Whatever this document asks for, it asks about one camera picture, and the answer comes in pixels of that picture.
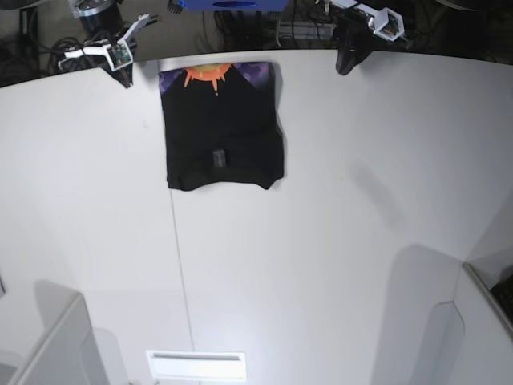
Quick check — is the black T-shirt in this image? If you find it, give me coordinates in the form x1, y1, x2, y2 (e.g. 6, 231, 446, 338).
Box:
159, 62, 285, 192

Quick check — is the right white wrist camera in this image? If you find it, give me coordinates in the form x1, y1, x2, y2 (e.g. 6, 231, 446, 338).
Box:
58, 14, 159, 72

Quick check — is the black keyboard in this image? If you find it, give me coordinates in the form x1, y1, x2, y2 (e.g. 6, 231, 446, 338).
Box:
491, 278, 513, 321

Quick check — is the white side bin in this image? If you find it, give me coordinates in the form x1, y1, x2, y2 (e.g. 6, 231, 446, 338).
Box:
1, 294, 110, 384

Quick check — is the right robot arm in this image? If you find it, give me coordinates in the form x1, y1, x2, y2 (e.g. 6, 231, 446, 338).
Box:
68, 1, 137, 88

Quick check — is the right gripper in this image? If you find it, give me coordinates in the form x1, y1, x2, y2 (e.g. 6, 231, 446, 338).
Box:
82, 25, 137, 88

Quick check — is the blue box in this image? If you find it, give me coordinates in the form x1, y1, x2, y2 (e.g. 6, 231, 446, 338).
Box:
178, 0, 289, 12

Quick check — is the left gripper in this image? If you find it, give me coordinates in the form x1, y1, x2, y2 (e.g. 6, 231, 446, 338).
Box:
335, 18, 379, 75

